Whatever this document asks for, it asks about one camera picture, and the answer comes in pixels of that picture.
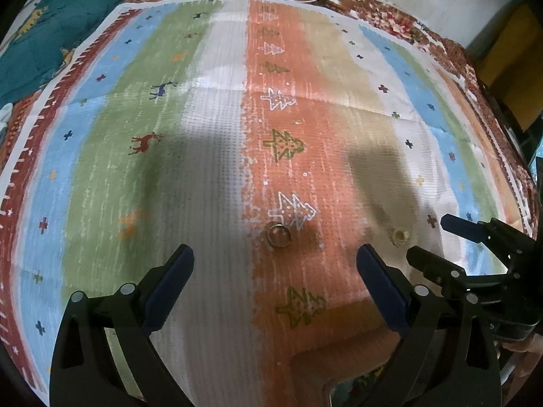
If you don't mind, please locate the person's right hand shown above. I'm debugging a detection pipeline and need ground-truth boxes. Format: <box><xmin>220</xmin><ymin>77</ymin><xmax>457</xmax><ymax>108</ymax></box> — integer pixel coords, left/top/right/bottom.
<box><xmin>502</xmin><ymin>333</ymin><xmax>543</xmax><ymax>398</ymax></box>

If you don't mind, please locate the silver metal tin box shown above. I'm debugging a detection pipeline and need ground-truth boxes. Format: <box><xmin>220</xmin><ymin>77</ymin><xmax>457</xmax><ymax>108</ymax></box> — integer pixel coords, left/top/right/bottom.
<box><xmin>330</xmin><ymin>366</ymin><xmax>385</xmax><ymax>407</ymax></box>

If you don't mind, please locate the yellow wooden furniture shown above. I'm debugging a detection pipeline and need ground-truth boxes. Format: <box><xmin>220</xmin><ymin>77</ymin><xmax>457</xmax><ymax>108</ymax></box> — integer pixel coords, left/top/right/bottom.
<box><xmin>476</xmin><ymin>5</ymin><xmax>543</xmax><ymax>131</ymax></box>

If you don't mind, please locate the striped colourful mat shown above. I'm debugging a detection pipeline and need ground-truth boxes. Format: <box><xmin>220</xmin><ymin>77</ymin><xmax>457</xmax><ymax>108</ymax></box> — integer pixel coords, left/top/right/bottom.
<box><xmin>1</xmin><ymin>0</ymin><xmax>521</xmax><ymax>406</ymax></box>

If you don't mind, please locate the white crumpled cloth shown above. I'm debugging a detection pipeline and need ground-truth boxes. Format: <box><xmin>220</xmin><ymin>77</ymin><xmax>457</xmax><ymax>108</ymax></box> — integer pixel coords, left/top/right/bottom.
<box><xmin>0</xmin><ymin>103</ymin><xmax>13</xmax><ymax>136</ymax></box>

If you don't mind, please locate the teal quilted pillow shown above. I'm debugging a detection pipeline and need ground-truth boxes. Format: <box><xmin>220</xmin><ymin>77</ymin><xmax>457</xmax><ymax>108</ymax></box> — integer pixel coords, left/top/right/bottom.
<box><xmin>1</xmin><ymin>0</ymin><xmax>123</xmax><ymax>105</ymax></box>

